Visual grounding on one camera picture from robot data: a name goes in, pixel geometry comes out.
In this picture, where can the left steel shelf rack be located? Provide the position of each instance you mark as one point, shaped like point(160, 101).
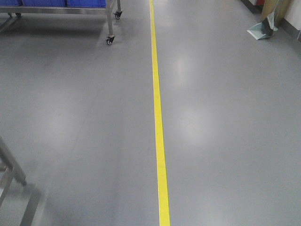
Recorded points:
point(10, 169)

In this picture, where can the steel shelf rack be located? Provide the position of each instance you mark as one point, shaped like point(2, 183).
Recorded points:
point(15, 9)
point(10, 169)

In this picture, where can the green dustpan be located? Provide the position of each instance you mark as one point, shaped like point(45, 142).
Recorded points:
point(264, 29)

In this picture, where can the blue plastic bin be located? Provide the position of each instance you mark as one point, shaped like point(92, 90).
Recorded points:
point(87, 3)
point(44, 3)

